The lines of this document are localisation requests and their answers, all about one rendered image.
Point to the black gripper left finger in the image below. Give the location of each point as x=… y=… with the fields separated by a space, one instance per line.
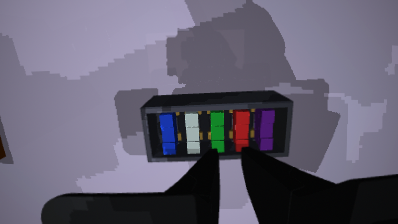
x=193 y=199

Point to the white fuse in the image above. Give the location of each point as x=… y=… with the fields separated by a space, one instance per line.
x=192 y=132

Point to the red fuse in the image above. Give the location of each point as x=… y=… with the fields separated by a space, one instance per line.
x=241 y=121

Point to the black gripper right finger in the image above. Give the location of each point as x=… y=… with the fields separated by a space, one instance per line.
x=283 y=194

